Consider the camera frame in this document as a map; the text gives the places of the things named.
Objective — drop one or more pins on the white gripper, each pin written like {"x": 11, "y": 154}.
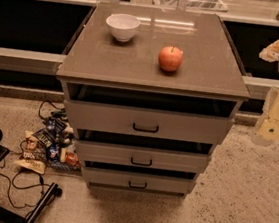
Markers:
{"x": 266, "y": 133}

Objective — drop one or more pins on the grey bottom drawer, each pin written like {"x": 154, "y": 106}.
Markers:
{"x": 137, "y": 181}

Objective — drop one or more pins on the grey drawer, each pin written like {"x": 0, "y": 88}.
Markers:
{"x": 137, "y": 181}
{"x": 145, "y": 122}
{"x": 141, "y": 157}

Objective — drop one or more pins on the grey drawer cabinet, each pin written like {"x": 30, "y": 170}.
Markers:
{"x": 101, "y": 69}

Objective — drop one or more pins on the grey top drawer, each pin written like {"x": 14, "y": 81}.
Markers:
{"x": 145, "y": 122}

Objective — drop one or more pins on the grey middle drawer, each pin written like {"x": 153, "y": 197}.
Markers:
{"x": 141, "y": 157}

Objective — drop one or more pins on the red apple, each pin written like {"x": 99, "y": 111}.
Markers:
{"x": 170, "y": 58}

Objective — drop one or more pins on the white ceramic bowl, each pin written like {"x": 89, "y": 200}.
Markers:
{"x": 122, "y": 26}

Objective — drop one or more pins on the pile of snack packets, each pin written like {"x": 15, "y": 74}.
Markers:
{"x": 53, "y": 146}

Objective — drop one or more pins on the white wire basket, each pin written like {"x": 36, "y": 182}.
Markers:
{"x": 209, "y": 5}

